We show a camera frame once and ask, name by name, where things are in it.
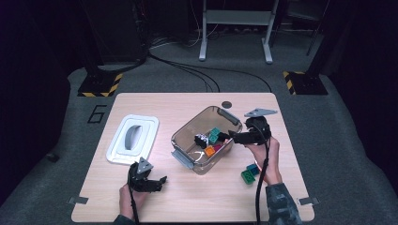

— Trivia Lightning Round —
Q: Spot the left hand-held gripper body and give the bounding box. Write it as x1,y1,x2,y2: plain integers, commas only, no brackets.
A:
127,157,158,192

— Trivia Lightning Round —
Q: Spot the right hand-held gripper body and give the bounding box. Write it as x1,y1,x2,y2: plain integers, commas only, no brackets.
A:
242,108,279,146

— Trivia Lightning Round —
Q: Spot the teal toy block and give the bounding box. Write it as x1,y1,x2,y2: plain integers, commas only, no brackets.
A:
208,127,222,145

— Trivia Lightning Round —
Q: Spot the blue toy block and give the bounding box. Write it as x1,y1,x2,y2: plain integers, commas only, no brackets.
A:
246,163,261,176

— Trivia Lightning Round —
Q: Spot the white toy car block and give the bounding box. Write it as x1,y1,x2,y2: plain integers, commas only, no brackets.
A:
193,133,210,150

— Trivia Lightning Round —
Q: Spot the green toy block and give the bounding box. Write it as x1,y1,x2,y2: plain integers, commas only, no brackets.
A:
240,170,257,186

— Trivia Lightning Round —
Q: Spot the brown transparent storage box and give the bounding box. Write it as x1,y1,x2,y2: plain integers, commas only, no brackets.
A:
170,105,243,176

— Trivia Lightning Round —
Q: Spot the white box lid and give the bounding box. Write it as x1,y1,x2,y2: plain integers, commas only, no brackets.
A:
105,113,160,166

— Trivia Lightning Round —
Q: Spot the person's left hand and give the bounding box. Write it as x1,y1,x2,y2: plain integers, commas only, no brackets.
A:
118,183,149,219

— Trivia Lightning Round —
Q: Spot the person's right hand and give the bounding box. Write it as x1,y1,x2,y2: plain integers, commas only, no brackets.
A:
247,136,283,186

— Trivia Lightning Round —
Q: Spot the grey tape piece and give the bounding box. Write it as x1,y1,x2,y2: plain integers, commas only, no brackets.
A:
68,196,89,205
298,196,321,206

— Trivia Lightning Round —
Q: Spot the black yellow striped stand base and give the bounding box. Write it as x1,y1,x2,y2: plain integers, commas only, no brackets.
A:
77,72,124,98
283,70,329,96

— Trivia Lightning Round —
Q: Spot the white metal stand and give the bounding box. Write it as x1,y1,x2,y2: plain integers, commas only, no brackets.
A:
199,0,280,65

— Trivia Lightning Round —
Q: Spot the black equipment rack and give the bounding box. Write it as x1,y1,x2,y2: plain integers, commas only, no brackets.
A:
79,0,149,68

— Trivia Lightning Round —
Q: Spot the left hand-held gripper cable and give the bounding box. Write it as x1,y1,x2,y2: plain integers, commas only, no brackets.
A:
128,186,141,225

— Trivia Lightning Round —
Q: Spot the hand-held gripper cable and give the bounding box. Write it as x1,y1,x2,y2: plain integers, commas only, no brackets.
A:
128,186,141,225
254,125,272,225

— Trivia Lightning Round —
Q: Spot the right hand-held gripper cable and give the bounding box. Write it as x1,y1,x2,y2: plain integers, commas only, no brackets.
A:
254,125,272,225

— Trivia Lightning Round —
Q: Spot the black floor cable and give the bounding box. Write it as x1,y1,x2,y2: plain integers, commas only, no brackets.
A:
187,64,272,93
146,51,221,94

